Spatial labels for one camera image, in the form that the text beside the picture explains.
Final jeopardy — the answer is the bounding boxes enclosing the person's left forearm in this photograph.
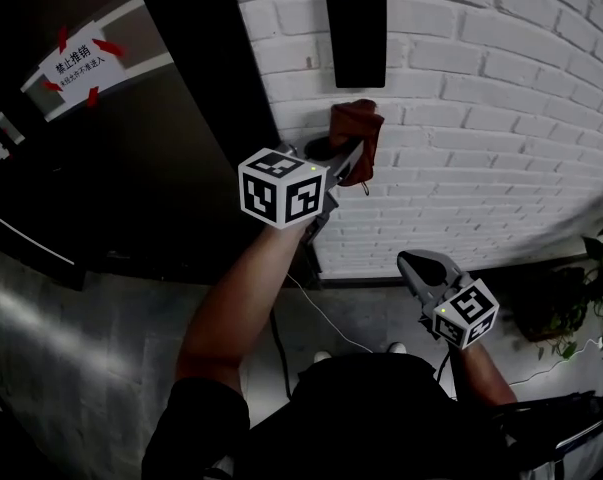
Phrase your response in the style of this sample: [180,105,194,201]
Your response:
[174,221,313,385]

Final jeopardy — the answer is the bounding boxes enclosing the white cable by plant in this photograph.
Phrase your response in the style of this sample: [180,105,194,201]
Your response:
[507,336,603,387]

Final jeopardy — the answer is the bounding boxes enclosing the black bag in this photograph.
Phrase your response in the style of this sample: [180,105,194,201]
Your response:
[489,390,603,472]

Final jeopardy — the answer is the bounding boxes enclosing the small white door sticker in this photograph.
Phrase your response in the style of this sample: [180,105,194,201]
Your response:
[0,111,27,165]

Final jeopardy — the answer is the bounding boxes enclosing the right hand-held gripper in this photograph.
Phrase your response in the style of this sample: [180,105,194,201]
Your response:
[396,249,501,351]

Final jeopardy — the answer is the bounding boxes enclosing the green potted plant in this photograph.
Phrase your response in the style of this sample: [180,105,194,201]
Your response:
[509,221,603,362]

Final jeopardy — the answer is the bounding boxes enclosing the black door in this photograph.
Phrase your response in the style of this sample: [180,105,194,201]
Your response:
[0,0,283,286]

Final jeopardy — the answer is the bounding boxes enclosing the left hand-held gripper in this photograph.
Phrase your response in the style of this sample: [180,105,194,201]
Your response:
[237,140,366,240]

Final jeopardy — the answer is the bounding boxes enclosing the person's black clothing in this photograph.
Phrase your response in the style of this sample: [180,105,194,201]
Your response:
[140,351,520,480]

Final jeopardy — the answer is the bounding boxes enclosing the thin white cable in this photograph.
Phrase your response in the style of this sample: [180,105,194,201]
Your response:
[285,272,375,355]

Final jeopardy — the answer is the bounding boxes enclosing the person's right forearm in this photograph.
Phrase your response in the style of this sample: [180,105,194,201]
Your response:
[450,340,519,405]

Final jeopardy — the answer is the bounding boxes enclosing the black keypad device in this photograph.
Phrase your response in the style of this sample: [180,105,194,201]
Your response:
[324,0,388,90]

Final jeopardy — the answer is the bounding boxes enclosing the reddish brown cloth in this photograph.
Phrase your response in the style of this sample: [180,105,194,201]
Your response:
[328,98,386,197]

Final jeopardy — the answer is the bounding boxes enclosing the white paper sign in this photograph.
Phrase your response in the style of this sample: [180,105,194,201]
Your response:
[37,20,128,110]

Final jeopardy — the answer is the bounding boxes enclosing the thick black cable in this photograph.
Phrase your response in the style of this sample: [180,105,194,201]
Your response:
[269,307,293,400]

